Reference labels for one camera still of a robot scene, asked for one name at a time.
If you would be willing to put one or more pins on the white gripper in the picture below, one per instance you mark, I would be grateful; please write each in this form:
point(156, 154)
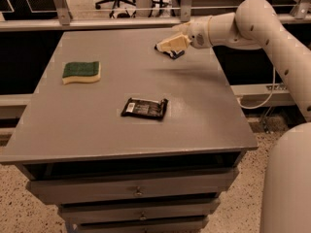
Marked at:
point(198, 35)

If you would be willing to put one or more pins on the blue rxbar blueberry wrapper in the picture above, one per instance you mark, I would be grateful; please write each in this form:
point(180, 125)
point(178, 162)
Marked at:
point(171, 54)

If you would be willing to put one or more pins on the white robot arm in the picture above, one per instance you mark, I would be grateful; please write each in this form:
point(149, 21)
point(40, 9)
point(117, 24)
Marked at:
point(286, 199)

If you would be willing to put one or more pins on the green and yellow sponge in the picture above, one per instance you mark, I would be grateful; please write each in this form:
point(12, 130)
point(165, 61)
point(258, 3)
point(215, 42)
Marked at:
point(81, 72)

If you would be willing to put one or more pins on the black office chair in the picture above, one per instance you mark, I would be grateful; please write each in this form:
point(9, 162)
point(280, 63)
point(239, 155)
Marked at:
point(116, 4)

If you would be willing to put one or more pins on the black snack bar wrapper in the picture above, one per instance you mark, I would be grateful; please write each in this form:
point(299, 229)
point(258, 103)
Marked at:
point(145, 108)

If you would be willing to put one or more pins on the grey drawer cabinet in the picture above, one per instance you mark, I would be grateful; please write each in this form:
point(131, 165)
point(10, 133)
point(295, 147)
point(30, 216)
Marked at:
point(75, 130)

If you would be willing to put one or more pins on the grey metal railing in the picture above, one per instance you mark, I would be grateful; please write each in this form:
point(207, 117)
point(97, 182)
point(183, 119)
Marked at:
point(32, 15)

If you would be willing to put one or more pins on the middle grey drawer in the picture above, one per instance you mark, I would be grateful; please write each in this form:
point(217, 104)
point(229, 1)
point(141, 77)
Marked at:
point(196, 206)

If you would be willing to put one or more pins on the grey drawer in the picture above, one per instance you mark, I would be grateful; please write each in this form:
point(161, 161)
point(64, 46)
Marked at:
point(158, 225)
point(196, 206)
point(148, 185)

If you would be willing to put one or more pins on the bottom grey drawer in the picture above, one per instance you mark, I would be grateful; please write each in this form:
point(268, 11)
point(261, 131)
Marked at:
point(158, 225)

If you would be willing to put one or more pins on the top grey drawer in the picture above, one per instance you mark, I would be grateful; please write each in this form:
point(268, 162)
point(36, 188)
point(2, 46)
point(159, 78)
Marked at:
point(148, 185)

